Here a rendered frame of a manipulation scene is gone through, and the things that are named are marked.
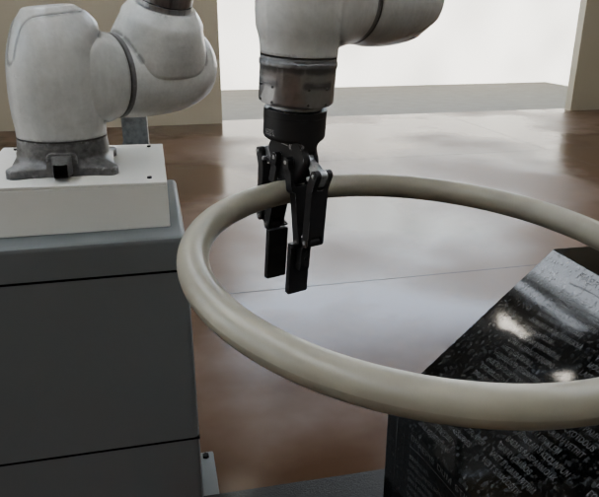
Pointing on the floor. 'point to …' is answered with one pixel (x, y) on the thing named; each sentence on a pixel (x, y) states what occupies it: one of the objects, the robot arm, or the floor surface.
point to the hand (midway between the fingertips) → (286, 260)
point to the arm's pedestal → (83, 367)
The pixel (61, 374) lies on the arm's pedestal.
